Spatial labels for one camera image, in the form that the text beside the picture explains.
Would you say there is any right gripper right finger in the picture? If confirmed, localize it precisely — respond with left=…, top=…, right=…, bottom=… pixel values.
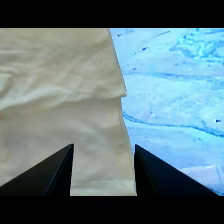
left=133, top=143, right=220, bottom=197

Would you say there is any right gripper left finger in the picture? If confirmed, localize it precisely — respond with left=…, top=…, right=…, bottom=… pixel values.
left=0, top=143, right=75, bottom=197

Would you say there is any white garment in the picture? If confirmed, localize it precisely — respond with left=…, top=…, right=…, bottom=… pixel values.
left=0, top=27, right=137, bottom=197

